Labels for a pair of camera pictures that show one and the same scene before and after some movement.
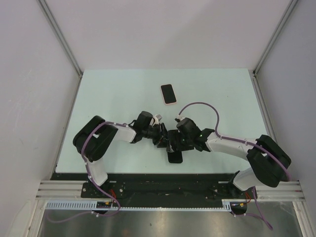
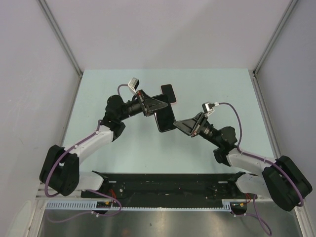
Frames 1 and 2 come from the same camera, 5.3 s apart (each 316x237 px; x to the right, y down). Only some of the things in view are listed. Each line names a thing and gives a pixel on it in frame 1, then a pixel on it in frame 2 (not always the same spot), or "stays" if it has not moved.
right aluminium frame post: [289, 9] stays
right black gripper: [190, 146] -> [187, 126]
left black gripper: [162, 143] -> [149, 104]
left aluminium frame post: [59, 33] stays
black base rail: [159, 187] stays
